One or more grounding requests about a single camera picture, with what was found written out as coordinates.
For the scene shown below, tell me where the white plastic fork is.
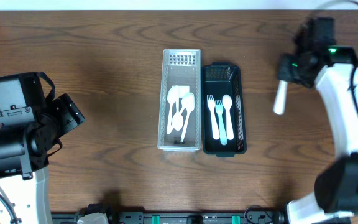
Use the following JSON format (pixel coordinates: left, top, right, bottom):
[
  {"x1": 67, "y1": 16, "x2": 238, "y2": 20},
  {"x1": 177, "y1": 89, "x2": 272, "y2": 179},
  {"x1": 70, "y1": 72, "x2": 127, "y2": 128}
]
[
  {"x1": 273, "y1": 80, "x2": 288, "y2": 115},
  {"x1": 206, "y1": 95, "x2": 219, "y2": 140},
  {"x1": 215, "y1": 100, "x2": 227, "y2": 146}
]

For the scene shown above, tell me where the white plastic spoon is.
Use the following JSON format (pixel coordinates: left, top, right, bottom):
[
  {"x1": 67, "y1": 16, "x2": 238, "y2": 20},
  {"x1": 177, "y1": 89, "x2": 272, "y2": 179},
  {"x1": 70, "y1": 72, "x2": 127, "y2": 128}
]
[
  {"x1": 167, "y1": 86, "x2": 177, "y2": 134},
  {"x1": 172, "y1": 112, "x2": 184, "y2": 131},
  {"x1": 222, "y1": 95, "x2": 234, "y2": 140},
  {"x1": 175, "y1": 85, "x2": 190, "y2": 111},
  {"x1": 181, "y1": 93, "x2": 195, "y2": 142}
]

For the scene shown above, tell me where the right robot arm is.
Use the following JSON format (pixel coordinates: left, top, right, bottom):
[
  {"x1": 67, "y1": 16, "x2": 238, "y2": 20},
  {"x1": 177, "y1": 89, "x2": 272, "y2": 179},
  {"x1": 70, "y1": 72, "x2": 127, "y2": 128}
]
[{"x1": 273, "y1": 17, "x2": 358, "y2": 223}]

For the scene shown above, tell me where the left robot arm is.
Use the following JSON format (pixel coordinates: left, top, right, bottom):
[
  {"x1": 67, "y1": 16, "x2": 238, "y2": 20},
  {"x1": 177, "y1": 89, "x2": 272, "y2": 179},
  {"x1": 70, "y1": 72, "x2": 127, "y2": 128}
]
[{"x1": 0, "y1": 72, "x2": 85, "y2": 223}]

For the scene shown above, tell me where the black perforated plastic basket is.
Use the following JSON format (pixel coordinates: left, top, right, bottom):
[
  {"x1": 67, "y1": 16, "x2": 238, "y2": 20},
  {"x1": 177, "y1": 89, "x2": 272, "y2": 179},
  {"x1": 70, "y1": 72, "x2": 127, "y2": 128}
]
[{"x1": 202, "y1": 62, "x2": 247, "y2": 157}]

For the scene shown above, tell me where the clear perforated plastic basket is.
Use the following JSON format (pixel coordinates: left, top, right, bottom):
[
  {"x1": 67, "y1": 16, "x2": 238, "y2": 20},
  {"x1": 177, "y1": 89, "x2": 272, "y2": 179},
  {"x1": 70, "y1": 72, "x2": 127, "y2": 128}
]
[{"x1": 157, "y1": 49, "x2": 201, "y2": 152}]

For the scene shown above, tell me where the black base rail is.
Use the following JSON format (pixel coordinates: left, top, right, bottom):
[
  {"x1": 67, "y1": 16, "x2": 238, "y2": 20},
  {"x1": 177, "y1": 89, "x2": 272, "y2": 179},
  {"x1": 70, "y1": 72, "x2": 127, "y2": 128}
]
[{"x1": 52, "y1": 204, "x2": 288, "y2": 224}]

